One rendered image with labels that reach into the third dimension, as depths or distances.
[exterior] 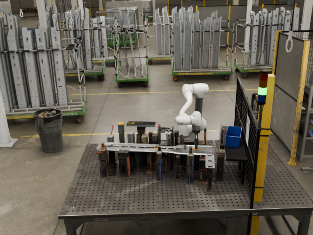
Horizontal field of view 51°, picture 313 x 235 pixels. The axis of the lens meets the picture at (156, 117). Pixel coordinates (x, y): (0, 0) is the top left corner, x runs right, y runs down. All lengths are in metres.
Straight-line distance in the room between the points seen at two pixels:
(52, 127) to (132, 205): 3.03
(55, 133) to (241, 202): 3.72
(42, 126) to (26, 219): 1.91
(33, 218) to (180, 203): 2.10
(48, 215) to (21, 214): 0.37
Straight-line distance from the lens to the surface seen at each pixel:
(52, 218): 4.66
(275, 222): 4.55
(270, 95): 3.11
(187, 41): 10.54
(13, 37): 7.76
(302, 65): 5.35
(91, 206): 3.52
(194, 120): 3.64
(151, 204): 3.46
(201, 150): 3.83
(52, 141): 6.22
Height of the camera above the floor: 2.73
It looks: 21 degrees down
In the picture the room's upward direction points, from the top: 1 degrees counter-clockwise
